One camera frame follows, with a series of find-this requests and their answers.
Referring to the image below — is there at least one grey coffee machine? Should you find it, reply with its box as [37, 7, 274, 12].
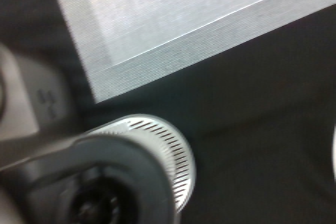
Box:
[0, 44, 196, 224]

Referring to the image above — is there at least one grey woven placemat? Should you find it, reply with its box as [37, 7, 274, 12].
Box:
[57, 0, 336, 102]

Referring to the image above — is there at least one white two-tier round shelf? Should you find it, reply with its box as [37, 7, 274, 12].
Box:
[331, 123, 336, 185]

